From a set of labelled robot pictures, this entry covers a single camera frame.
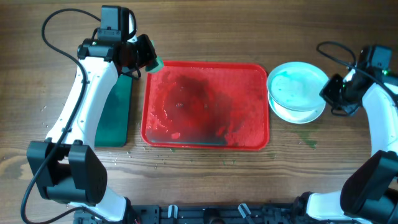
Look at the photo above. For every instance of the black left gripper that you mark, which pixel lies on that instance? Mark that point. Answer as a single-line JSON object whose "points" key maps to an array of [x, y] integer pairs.
{"points": [[148, 53]]}

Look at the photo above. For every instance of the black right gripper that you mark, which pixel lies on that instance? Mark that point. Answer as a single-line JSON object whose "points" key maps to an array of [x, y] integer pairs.
{"points": [[328, 91]]}

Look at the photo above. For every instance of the green and yellow sponge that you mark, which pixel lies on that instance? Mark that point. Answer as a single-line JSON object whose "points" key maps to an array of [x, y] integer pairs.
{"points": [[155, 66]]}

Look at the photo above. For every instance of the white plate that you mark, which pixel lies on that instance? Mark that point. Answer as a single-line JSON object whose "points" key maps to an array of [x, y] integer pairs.
{"points": [[288, 114], [297, 86]]}

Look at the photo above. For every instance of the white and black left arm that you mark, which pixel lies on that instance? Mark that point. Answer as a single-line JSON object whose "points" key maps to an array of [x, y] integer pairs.
{"points": [[65, 166]]}

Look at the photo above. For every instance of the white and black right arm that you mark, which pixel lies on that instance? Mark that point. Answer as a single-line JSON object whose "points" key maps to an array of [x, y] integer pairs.
{"points": [[366, 196]]}

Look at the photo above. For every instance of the red plastic tray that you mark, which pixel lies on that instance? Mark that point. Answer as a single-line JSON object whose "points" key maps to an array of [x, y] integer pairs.
{"points": [[208, 105]]}

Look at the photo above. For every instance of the black tub of green water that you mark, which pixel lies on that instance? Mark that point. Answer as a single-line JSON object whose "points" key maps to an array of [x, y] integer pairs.
{"points": [[113, 125]]}

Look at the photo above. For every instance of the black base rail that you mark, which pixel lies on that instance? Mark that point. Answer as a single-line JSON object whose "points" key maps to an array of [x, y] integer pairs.
{"points": [[266, 214]]}

